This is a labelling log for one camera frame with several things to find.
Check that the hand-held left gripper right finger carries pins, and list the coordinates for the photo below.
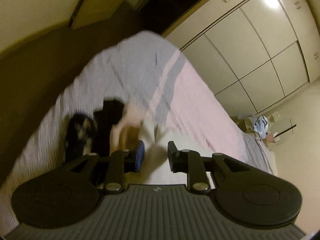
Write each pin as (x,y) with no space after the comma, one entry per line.
(172,155)

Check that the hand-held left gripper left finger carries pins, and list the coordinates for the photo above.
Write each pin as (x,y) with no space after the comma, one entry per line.
(140,155)

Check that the cream garment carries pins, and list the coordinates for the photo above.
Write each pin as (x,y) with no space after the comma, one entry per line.
(160,165)

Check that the peach folded garment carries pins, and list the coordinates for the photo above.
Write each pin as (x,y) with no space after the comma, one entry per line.
(127,125)

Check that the bed with pink-grey cover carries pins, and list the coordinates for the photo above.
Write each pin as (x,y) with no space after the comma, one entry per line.
(195,100)

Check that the navy patterned folded garment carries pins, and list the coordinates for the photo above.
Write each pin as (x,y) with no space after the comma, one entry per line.
(80,132)

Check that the cardboard box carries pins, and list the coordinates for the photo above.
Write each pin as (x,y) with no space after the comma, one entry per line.
(243,125)

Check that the pink box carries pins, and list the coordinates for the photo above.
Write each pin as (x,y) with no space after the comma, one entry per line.
(272,138)

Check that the cream wardrobe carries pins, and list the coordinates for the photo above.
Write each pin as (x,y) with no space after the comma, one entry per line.
(250,55)

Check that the cream door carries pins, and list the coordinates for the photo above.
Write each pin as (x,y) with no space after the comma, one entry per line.
(100,2)

